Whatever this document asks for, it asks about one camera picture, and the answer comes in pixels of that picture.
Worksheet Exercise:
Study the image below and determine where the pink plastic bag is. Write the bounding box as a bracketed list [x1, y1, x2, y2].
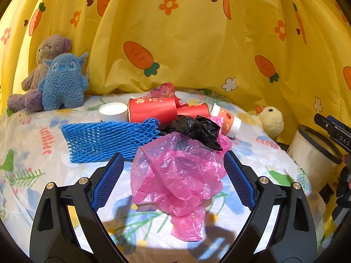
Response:
[130, 116, 233, 242]

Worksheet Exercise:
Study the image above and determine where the small red cylinder can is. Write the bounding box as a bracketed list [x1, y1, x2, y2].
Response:
[175, 103, 211, 118]

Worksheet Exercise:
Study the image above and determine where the black plastic bag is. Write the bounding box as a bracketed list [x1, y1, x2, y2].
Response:
[159, 115, 224, 151]

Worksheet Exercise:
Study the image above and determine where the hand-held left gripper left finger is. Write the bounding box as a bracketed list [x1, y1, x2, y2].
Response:
[30, 152, 129, 263]

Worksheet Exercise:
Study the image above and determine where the yellow carrot-printed curtain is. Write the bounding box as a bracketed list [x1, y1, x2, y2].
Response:
[0, 0, 351, 148]

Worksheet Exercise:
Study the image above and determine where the blue plush monster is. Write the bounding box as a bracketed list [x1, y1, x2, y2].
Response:
[38, 52, 90, 111]

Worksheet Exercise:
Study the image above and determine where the orange and white drink bottle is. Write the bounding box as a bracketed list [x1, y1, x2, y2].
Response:
[211, 104, 242, 138]

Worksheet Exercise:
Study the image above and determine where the red foil wrapper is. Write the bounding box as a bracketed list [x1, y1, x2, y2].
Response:
[149, 82, 187, 107]

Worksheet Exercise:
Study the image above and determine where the white paper cup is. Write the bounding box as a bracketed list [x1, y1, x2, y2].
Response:
[99, 103, 129, 122]

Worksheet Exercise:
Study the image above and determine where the large red cylinder can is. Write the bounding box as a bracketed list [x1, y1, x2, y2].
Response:
[128, 97, 178, 125]

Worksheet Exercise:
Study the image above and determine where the white bin with black rim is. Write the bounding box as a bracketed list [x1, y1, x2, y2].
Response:
[287, 124, 343, 195]

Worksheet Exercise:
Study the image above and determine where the blue foam net sleeve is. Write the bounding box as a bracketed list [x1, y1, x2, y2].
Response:
[61, 118, 162, 164]

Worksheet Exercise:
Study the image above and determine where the yellow duck plush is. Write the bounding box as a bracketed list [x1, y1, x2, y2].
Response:
[251, 105, 284, 141]

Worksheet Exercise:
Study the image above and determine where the black printed box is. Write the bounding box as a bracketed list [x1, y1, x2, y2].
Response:
[318, 185, 335, 204]

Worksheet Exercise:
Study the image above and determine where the person's right hand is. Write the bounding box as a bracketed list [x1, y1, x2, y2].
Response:
[337, 154, 351, 207]

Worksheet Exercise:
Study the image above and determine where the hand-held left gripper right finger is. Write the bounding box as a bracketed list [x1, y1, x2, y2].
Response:
[218, 150, 325, 263]

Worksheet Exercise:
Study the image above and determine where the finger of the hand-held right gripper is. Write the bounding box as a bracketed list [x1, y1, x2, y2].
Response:
[313, 113, 351, 137]

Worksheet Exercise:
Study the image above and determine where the purple teddy bear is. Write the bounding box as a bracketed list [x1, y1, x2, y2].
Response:
[7, 34, 72, 113]

